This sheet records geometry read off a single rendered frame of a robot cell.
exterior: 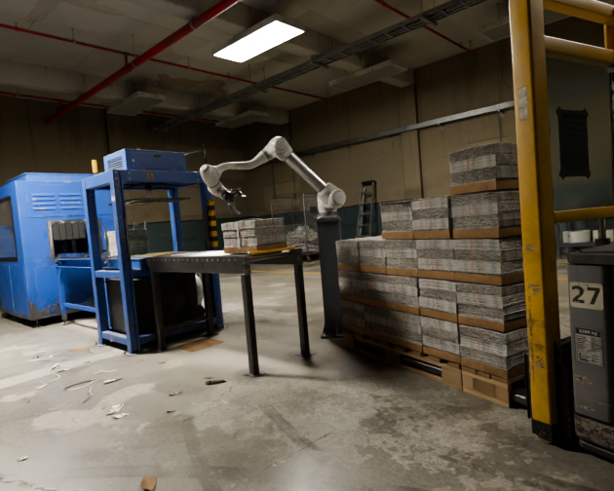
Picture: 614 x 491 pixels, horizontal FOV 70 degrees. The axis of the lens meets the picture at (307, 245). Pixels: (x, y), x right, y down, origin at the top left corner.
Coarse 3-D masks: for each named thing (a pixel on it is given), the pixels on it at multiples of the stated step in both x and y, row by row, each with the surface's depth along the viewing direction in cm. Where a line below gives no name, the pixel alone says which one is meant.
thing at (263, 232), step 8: (240, 224) 308; (248, 224) 303; (256, 224) 300; (264, 224) 305; (272, 224) 310; (280, 224) 316; (248, 232) 304; (256, 232) 299; (264, 232) 304; (272, 232) 310; (280, 232) 315; (248, 240) 305; (256, 240) 299; (264, 240) 304; (272, 240) 309; (280, 240) 315
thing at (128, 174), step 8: (96, 176) 384; (104, 176) 373; (128, 176) 371; (136, 176) 376; (144, 176) 381; (152, 176) 387; (160, 176) 392; (168, 176) 398; (176, 176) 404; (184, 176) 410; (192, 176) 416; (200, 176) 422; (88, 184) 398; (96, 184) 385; (104, 184) 378; (128, 184) 413; (136, 184) 419; (144, 184) 403; (152, 184) 408; (160, 184) 414; (168, 184) 443; (176, 184) 450; (184, 184) 449; (192, 184) 439
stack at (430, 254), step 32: (352, 256) 320; (384, 256) 290; (416, 256) 263; (448, 256) 241; (352, 288) 325; (384, 288) 291; (416, 288) 264; (448, 288) 242; (352, 320) 329; (384, 320) 296; (416, 320) 268; (384, 352) 320; (416, 352) 270; (448, 352) 247; (448, 384) 249
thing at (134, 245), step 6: (108, 234) 456; (114, 234) 447; (132, 234) 446; (138, 234) 456; (144, 234) 456; (108, 240) 459; (114, 240) 449; (132, 240) 446; (138, 240) 452; (144, 240) 456; (108, 246) 460; (114, 246) 452; (132, 246) 446; (138, 246) 452; (144, 246) 456; (108, 252) 462; (114, 252) 452; (132, 252) 446; (138, 252) 451; (144, 252) 456
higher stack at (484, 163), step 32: (480, 160) 217; (512, 160) 216; (480, 192) 220; (512, 192) 215; (480, 224) 220; (512, 224) 215; (480, 256) 222; (512, 256) 216; (480, 288) 223; (512, 288) 216; (512, 320) 216; (480, 352) 227; (512, 352) 216; (480, 384) 229; (512, 384) 228
